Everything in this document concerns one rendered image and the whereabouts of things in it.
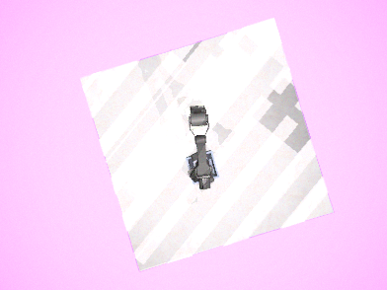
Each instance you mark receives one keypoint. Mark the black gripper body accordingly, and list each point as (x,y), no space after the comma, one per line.
(194,157)

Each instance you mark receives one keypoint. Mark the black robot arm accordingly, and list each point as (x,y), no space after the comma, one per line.
(202,171)

